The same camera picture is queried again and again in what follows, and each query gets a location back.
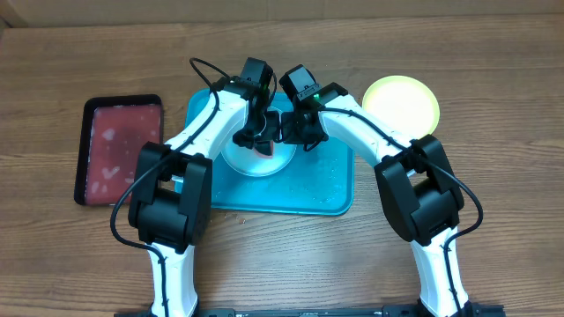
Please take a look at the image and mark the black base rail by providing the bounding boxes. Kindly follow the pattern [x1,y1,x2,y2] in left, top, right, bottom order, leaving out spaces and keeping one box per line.
[114,303,507,317]

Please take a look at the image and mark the cardboard back wall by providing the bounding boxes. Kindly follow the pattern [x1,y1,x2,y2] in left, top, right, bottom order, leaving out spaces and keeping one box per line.
[1,0,563,27]

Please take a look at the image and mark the light blue plate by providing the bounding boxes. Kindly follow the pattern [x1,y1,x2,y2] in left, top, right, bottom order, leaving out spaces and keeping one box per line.
[221,107,296,177]

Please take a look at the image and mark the red black sponge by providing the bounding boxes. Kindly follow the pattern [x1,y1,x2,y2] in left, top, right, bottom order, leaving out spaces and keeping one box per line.
[254,141,274,159]

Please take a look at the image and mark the blue plastic tray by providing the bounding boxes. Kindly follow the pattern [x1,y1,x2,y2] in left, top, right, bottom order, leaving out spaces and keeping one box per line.
[167,90,354,217]

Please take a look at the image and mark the dark red water tray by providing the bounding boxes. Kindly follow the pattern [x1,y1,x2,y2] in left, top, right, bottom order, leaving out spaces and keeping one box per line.
[74,94,164,205]

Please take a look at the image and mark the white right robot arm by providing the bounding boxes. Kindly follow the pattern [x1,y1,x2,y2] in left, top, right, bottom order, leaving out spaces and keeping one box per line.
[279,65,469,316]

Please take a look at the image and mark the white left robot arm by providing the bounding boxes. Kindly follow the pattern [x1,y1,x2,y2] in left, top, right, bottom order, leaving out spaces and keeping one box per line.
[124,57,279,316]

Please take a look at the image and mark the yellow-green plate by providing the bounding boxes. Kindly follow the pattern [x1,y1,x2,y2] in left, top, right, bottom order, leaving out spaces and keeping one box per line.
[362,75,440,138]

